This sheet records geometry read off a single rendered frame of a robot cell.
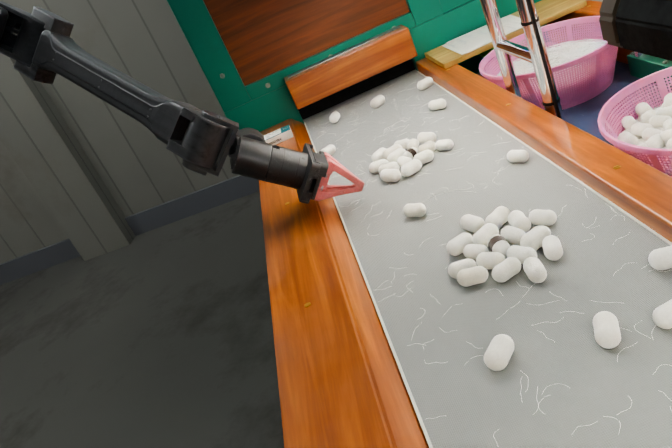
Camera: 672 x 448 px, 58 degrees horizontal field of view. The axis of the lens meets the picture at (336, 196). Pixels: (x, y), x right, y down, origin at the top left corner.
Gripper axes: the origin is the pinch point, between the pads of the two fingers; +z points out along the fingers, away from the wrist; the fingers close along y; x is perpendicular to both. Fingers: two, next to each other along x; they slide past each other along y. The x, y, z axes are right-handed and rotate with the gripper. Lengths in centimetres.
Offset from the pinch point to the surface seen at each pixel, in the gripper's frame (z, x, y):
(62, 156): -86, 97, 231
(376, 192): 3.6, 0.7, 0.9
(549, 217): 14.7, -10.7, -27.8
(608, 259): 16.7, -10.6, -37.0
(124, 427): -25, 122, 75
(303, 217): -7.2, 6.6, -1.9
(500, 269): 7.8, -5.4, -33.7
